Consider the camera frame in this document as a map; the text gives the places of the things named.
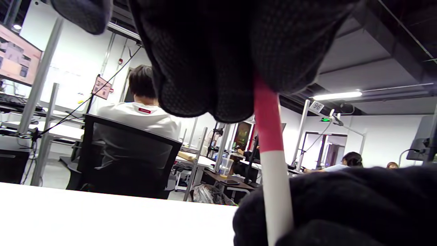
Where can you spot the ceiling strip light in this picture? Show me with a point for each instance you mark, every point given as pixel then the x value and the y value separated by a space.
pixel 338 95

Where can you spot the grey monitor back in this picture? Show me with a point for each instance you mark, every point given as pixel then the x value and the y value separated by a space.
pixel 421 140

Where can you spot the black mesh office chair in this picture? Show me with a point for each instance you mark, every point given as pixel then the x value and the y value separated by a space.
pixel 129 160

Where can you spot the clear plastic cup with straw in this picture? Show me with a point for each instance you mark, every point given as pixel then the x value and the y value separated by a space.
pixel 226 167

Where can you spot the clear plastic bag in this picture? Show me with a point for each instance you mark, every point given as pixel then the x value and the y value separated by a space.
pixel 208 194

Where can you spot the computer monitor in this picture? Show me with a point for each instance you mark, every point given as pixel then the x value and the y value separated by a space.
pixel 17 58

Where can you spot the brown wooden side table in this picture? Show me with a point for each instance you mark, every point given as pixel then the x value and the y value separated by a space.
pixel 235 181

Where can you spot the black computer tower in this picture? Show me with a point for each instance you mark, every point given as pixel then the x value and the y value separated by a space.
pixel 13 167

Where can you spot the brown cardboard tube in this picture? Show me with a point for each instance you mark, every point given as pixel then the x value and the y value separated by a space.
pixel 187 156

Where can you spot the white hanging sign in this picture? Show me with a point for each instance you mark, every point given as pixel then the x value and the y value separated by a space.
pixel 316 107

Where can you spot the red white twist pen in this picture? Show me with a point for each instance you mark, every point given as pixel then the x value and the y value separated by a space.
pixel 269 130

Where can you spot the aluminium frame post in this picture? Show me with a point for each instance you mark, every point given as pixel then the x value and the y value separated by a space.
pixel 44 143
pixel 194 164
pixel 41 75
pixel 222 147

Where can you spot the black keyboard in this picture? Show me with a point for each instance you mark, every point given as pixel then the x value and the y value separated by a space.
pixel 13 100

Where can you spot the person's left hand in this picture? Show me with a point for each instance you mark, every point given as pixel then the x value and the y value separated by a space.
pixel 222 51

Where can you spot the person's right hand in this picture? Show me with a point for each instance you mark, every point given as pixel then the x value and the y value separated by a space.
pixel 358 212

